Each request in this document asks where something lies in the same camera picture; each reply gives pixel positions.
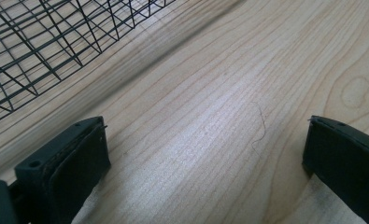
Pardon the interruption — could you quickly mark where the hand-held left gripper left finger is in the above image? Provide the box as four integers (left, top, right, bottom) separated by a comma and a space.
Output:
8, 116, 112, 224

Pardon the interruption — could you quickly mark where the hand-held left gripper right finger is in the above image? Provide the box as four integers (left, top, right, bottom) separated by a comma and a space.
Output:
302, 115, 369, 224

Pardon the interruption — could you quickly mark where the black wire basket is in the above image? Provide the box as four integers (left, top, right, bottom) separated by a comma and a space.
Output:
0, 0, 177, 129

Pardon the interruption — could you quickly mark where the thin dark thread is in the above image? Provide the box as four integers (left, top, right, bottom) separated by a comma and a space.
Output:
250, 101, 267, 157

